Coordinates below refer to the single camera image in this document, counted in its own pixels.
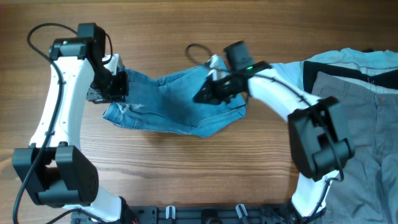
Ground light blue denim jeans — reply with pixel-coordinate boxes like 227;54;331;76
103;66;246;138

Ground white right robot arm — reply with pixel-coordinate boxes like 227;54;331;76
185;41;354;223

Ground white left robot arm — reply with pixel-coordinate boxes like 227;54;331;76
12;23;137;223

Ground light blue t-shirt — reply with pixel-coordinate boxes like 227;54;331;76
271;48;397;94

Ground black garment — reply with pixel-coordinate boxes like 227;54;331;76
303;61;397;93

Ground grey trousers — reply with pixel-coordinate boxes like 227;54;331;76
312;72;397;223

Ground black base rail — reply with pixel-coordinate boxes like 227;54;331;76
71;203;312;224

